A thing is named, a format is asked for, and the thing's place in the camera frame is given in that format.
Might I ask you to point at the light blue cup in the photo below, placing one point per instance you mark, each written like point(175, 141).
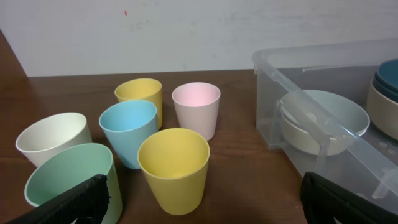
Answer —
point(127, 125)

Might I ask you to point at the cream white cup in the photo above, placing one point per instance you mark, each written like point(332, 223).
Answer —
point(52, 135)

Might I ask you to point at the pink cup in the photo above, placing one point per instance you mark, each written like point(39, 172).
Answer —
point(196, 105)

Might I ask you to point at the dark blue bowl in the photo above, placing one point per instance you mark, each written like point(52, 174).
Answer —
point(384, 90)
point(387, 74)

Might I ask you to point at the yellow cup near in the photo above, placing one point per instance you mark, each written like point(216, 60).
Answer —
point(175, 163)

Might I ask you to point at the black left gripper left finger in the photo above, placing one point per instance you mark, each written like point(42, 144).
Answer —
point(85, 203)

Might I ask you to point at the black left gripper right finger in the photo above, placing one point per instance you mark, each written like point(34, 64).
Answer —
point(326, 202)

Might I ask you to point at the mint green cup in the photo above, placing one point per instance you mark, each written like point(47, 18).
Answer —
point(70, 168)

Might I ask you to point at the clear plastic storage container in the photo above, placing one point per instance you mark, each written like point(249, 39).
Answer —
point(311, 103)

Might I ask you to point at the beige large bowl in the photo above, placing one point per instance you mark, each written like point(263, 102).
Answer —
point(382, 112)

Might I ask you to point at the yellow cup far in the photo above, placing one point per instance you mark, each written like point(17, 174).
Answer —
point(142, 89)

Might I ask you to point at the yellow cup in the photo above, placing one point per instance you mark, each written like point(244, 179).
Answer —
point(142, 89)
point(175, 163)

